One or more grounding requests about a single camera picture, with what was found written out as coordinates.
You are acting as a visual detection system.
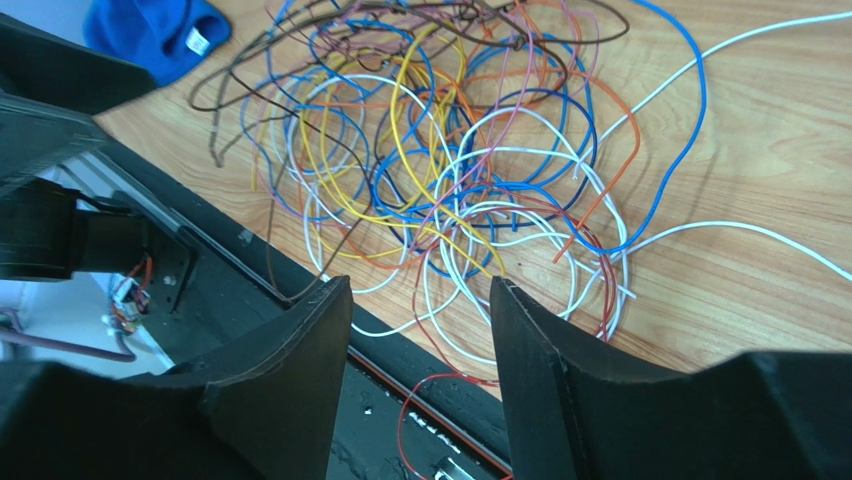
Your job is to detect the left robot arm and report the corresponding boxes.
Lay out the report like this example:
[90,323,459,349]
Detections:
[1,15,155,281]

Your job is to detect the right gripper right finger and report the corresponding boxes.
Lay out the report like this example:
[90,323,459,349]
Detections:
[490,277,851,479]

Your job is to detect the blue cloth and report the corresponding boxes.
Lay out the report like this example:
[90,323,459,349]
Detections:
[83,0,232,87]

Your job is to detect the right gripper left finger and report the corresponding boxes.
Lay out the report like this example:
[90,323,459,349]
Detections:
[1,277,353,479]

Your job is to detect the colourful wire pile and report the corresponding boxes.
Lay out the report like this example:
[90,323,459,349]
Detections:
[188,0,852,480]

